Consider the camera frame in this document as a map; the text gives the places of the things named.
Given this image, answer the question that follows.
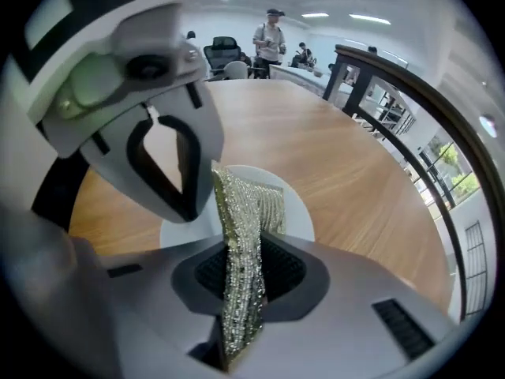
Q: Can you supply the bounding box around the grey round chair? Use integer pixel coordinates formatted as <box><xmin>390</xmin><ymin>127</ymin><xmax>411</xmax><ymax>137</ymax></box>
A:
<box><xmin>223</xmin><ymin>60</ymin><xmax>250</xmax><ymax>81</ymax></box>

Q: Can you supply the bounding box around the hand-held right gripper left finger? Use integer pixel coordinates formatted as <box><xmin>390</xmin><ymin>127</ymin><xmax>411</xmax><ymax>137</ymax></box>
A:
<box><xmin>7</xmin><ymin>219</ymin><xmax>229</xmax><ymax>374</ymax></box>

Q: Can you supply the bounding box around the pale knitted cloth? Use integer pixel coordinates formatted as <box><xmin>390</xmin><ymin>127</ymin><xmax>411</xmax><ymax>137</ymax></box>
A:
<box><xmin>211</xmin><ymin>166</ymin><xmax>287</xmax><ymax>373</ymax></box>

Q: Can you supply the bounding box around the black office chair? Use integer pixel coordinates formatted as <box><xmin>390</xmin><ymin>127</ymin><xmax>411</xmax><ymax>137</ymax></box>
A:
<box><xmin>203</xmin><ymin>36</ymin><xmax>242</xmax><ymax>81</ymax></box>

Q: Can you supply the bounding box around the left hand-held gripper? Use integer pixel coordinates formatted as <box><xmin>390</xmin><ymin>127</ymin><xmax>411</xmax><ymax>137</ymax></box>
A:
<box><xmin>2</xmin><ymin>0</ymin><xmax>208</xmax><ymax>223</ymax></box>

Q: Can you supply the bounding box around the white plate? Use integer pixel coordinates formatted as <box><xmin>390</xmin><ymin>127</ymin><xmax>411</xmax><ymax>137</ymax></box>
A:
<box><xmin>159</xmin><ymin>163</ymin><xmax>316</xmax><ymax>250</ymax></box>

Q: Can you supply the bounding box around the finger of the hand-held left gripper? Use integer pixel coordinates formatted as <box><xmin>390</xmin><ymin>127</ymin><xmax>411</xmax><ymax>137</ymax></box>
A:
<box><xmin>153</xmin><ymin>80</ymin><xmax>225</xmax><ymax>223</ymax></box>

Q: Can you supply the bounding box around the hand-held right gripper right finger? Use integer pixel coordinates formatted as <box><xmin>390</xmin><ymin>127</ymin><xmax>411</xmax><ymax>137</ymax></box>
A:
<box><xmin>236</xmin><ymin>231</ymin><xmax>458</xmax><ymax>379</ymax></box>

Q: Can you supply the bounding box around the white table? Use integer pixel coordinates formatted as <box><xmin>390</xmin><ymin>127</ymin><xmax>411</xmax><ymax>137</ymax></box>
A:
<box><xmin>267</xmin><ymin>63</ymin><xmax>331</xmax><ymax>94</ymax></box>

